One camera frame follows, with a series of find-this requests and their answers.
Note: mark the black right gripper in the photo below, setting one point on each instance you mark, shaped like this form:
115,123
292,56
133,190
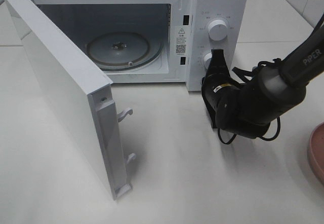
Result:
220,93

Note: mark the pink round plate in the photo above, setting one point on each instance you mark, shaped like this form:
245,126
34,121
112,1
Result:
315,152

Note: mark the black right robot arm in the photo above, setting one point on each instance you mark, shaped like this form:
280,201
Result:
252,108

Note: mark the lower white control knob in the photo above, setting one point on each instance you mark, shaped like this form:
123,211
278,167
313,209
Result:
207,59

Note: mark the white control knob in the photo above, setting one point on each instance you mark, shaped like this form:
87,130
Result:
217,29
207,59

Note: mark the upper white control knob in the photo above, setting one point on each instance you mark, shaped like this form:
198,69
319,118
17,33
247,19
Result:
217,29

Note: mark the white warning label sticker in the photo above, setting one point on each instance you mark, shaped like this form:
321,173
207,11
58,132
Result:
181,37

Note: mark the white microwave oven body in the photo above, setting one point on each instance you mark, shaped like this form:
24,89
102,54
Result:
84,20

